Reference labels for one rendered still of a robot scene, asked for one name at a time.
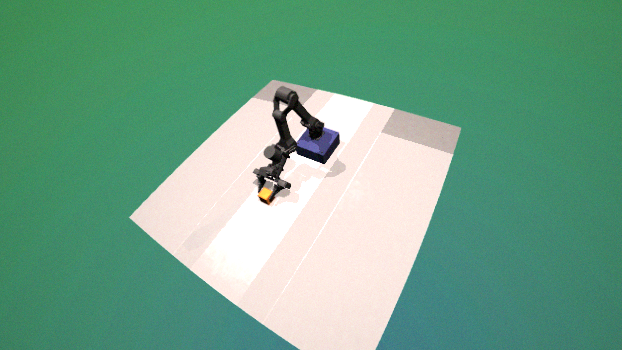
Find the orange block with dark square face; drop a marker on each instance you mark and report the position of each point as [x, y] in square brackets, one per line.
[264, 196]

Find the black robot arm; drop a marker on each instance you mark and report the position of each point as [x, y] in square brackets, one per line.
[279, 152]

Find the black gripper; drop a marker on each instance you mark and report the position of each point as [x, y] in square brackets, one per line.
[281, 184]

